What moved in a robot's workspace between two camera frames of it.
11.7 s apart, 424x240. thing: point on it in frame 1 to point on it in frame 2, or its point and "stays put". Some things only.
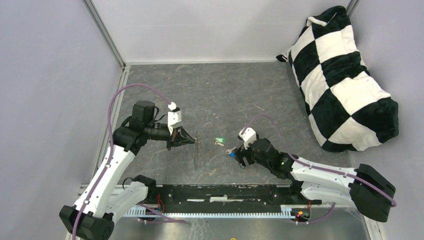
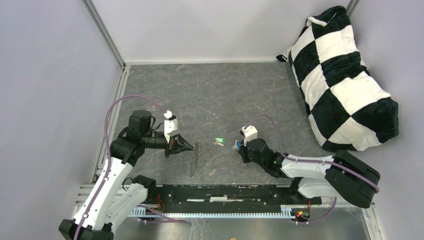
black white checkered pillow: [347, 109] stays put
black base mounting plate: [229, 195] stays put
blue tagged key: [229, 151] to [237, 146]
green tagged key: [219, 140] stays put
